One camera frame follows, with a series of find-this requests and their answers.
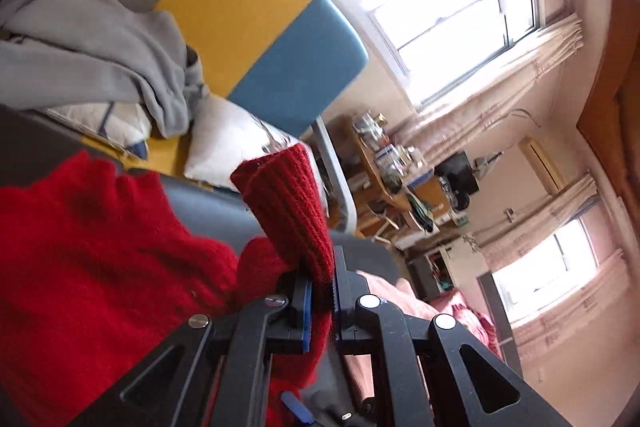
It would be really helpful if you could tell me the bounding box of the large window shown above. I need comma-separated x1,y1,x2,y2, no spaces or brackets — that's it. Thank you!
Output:
332,0,568,105

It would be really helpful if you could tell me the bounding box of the cluttered wooden shelf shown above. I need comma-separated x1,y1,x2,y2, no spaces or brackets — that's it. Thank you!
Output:
342,109,473,240

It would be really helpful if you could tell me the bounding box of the white checked quilt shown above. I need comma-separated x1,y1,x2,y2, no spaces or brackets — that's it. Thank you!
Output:
45,102,153,150

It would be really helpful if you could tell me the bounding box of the red knit sweater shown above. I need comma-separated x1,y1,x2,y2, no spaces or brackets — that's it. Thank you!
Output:
0,143,336,427

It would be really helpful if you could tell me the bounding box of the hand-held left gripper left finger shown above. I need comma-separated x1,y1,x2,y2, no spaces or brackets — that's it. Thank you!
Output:
67,274,316,427

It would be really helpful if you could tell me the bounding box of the white pillow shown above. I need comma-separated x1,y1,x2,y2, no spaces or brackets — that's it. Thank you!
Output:
185,94,303,192

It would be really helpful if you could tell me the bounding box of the black monitor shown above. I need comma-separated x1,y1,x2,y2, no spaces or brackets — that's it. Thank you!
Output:
434,151,482,210

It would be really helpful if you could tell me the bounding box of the grey hoodie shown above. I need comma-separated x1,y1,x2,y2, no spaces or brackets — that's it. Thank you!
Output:
0,0,211,140

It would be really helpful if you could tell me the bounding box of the wooden wardrobe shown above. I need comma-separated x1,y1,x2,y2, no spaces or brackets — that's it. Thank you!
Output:
576,0,640,218

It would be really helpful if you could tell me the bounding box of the grey white bed rail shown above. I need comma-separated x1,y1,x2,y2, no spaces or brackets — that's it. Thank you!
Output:
311,116,359,237

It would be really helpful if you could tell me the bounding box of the small window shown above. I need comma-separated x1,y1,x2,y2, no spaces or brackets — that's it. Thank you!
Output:
490,217,601,320

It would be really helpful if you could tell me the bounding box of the white chair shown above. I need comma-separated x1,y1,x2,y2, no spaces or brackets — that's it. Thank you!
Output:
371,206,418,245

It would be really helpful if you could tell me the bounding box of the dark grey bed sheet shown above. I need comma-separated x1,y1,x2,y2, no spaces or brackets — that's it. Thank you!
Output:
0,104,401,293

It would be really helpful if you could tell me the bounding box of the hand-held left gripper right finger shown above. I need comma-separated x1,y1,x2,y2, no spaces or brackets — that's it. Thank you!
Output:
330,246,573,427

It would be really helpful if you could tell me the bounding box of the pink curtain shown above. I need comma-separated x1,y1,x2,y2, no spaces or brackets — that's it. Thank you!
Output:
510,249,632,363
395,13,585,160
472,174,601,258

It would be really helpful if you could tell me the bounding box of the wall air conditioner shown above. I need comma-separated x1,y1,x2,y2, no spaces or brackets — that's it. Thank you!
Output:
519,136,569,194

